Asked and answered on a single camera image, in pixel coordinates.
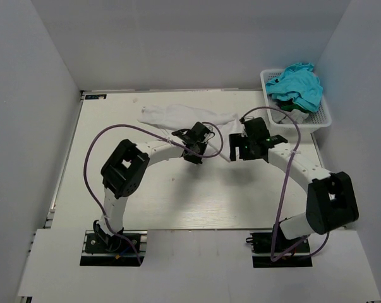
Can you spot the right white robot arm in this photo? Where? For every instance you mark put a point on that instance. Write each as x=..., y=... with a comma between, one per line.
x=330, y=197

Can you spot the white garment in basket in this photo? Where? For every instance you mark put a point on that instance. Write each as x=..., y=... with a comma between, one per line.
x=281, y=118

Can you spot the green garment in basket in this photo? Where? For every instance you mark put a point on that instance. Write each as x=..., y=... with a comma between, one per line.
x=289, y=106

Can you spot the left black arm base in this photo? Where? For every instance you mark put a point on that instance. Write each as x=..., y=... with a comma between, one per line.
x=121, y=254

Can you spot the dark sticker on table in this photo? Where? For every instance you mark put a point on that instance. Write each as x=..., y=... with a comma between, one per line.
x=95, y=96

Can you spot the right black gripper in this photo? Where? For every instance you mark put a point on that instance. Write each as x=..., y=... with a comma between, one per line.
x=237, y=140

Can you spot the white plastic basket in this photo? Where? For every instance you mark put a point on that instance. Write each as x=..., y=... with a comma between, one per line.
x=308, y=122

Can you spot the white t shirt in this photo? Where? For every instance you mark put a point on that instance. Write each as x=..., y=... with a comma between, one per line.
x=175, y=117

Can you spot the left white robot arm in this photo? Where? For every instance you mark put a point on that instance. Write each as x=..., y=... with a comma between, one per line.
x=123, y=172

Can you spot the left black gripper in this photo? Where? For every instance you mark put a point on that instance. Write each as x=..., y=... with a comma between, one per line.
x=196, y=160

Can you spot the turquoise t shirt in basket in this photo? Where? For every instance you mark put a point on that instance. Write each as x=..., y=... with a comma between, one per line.
x=299, y=84

